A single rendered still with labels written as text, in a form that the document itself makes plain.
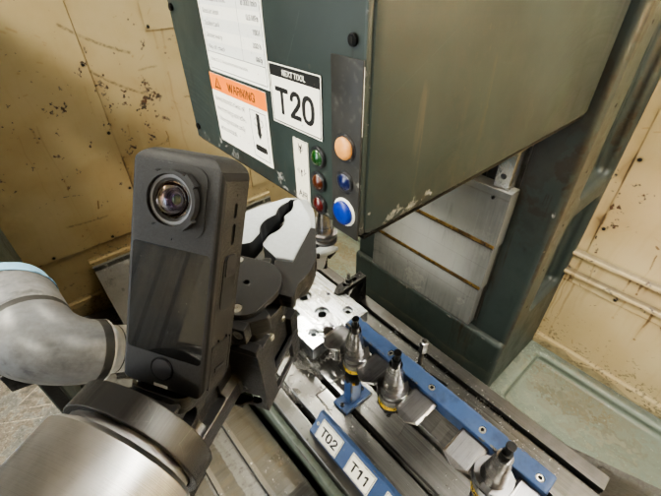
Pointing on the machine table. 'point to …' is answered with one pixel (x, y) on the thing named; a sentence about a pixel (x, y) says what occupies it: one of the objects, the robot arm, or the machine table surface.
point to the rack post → (351, 398)
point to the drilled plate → (323, 314)
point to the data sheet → (236, 39)
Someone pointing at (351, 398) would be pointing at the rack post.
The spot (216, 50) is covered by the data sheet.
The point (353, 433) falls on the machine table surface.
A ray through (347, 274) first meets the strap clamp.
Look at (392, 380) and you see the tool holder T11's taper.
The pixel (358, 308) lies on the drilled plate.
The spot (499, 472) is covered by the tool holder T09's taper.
